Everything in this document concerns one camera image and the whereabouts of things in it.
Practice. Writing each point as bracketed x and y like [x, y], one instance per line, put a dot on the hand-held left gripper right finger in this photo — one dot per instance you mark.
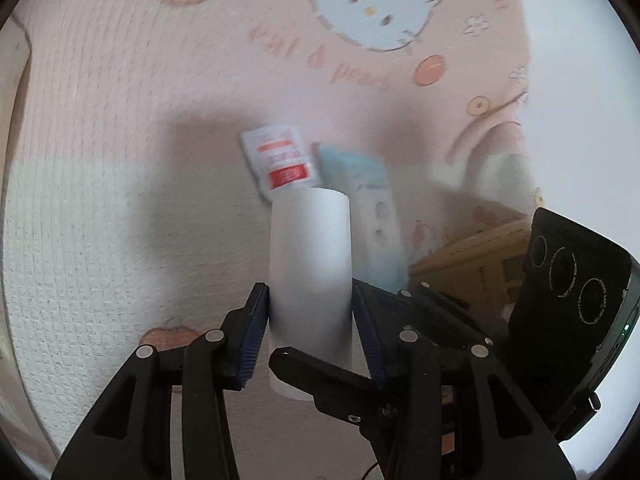
[369, 335]

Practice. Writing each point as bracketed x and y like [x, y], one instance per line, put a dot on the pink cat print blanket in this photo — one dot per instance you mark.
[125, 110]

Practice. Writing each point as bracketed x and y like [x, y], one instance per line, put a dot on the brown cardboard box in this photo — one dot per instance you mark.
[465, 260]

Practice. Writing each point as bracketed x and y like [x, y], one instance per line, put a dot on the light blue tissue pack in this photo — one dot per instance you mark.
[372, 210]

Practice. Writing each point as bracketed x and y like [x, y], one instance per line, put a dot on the white paper roll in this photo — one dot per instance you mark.
[310, 260]

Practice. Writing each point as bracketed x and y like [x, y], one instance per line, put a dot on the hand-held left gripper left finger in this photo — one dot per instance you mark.
[253, 335]

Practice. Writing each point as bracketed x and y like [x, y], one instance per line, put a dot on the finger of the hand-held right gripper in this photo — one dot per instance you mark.
[320, 377]
[450, 315]

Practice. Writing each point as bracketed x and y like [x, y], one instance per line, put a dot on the white red spout pouch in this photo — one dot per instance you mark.
[277, 160]

